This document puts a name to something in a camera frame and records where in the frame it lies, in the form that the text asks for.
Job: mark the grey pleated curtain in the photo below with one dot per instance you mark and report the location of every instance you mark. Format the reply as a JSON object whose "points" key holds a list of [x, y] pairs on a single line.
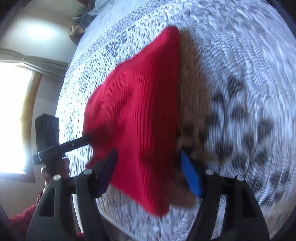
{"points": [[53, 68]]}

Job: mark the right gripper black left finger with purple pad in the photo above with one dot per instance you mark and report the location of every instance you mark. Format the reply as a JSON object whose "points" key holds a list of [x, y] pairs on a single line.
{"points": [[68, 209]]}

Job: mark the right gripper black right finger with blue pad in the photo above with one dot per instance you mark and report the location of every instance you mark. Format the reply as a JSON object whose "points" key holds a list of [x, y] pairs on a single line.
{"points": [[228, 209]]}

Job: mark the red knitted sweater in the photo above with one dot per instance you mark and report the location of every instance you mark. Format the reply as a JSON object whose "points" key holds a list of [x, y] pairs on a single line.
{"points": [[135, 111]]}

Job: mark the white grey quilted bedspread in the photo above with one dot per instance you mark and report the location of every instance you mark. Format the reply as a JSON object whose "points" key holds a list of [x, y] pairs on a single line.
{"points": [[237, 87]]}

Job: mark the wooden window frame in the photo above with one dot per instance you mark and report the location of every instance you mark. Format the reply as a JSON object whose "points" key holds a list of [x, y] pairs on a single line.
{"points": [[27, 118]]}

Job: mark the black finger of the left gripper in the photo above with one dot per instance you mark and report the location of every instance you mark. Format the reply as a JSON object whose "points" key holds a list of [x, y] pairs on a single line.
{"points": [[74, 144]]}

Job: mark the pile of clothes on bed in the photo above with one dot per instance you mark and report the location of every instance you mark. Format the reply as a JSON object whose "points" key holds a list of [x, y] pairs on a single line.
{"points": [[83, 18]]}

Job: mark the red sleeved left forearm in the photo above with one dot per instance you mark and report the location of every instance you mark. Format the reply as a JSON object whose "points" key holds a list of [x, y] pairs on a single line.
{"points": [[20, 223]]}

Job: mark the person's left hand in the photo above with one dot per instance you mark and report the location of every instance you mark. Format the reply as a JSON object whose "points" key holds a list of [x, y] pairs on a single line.
{"points": [[61, 168]]}

